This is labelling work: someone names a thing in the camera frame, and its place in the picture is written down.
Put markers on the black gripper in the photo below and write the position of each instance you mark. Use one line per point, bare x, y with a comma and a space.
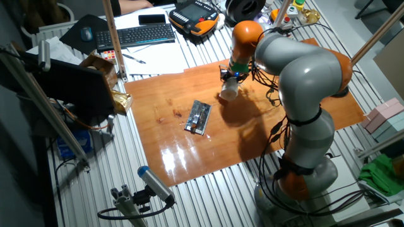
236, 76

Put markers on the person's bare forearm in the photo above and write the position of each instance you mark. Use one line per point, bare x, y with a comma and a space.
135, 6

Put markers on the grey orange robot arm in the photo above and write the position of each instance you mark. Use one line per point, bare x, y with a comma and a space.
303, 75

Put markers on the silver rectangular foil pack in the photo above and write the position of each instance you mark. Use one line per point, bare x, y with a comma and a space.
197, 118

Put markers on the small white rounded object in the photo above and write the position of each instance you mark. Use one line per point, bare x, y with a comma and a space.
221, 21

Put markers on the black filament spool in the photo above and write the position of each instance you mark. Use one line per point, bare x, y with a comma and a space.
233, 11

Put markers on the grey box with red button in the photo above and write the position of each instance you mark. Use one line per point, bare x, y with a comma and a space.
286, 22

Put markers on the orange black teach pendant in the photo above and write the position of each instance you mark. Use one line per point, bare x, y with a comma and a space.
192, 14

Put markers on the printed white paper sheet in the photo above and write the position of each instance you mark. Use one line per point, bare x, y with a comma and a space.
158, 60

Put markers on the grey box with green button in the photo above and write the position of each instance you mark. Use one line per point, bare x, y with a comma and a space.
292, 12

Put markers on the orange wooden board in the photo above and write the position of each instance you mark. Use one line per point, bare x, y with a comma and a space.
176, 151

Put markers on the crumpled gold wrapper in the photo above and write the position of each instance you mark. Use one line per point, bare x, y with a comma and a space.
309, 16

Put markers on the yellow box with green button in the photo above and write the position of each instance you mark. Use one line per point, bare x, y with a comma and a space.
298, 4

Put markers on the black smartphone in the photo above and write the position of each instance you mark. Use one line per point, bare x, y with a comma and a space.
151, 19

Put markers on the black pen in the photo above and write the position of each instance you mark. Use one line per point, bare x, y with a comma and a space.
134, 58

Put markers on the black computer keyboard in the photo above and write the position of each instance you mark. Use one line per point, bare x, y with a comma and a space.
135, 36

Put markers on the gold foil bag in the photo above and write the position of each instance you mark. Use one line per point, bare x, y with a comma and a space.
123, 102

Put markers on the colourful puzzle cube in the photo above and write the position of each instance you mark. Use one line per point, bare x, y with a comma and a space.
109, 55

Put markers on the brown cardboard box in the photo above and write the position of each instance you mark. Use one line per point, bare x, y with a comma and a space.
104, 67

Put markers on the pink box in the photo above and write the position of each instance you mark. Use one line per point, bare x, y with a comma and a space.
383, 113

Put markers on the blue grey computer mouse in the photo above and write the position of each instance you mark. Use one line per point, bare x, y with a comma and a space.
86, 33

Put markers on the beige flat panel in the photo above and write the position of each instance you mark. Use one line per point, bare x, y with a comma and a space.
391, 63

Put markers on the aluminium profile bar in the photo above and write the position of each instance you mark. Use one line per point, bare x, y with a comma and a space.
378, 145

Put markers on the black flat monitor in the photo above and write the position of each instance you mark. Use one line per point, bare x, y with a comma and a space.
69, 88

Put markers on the pale teal box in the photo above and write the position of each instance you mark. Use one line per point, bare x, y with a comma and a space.
391, 127

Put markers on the black mouse pad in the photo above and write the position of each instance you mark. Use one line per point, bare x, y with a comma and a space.
71, 38

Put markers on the blue plastic pack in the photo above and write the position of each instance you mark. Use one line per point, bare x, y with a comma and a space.
74, 143

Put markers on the green cloth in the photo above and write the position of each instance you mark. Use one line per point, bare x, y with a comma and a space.
378, 173

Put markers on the white paper stack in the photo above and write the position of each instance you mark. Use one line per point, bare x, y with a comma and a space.
60, 50

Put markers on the white round bin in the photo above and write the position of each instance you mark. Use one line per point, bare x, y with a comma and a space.
67, 9

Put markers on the short aluminium frame post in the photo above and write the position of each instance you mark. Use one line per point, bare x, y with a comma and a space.
281, 12

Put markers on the copper coloured frame post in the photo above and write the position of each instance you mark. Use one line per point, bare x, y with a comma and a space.
113, 38
378, 31

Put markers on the silver camera with blue end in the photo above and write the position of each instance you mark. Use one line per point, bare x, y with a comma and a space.
154, 183

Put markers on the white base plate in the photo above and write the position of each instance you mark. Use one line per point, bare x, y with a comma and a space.
347, 189

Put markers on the aluminium profile camera mount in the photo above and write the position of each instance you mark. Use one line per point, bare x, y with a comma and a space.
124, 201

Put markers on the long aluminium frame beam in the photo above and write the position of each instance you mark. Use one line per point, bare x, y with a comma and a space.
47, 110

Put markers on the silver depth camera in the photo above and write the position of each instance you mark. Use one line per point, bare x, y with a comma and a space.
44, 55

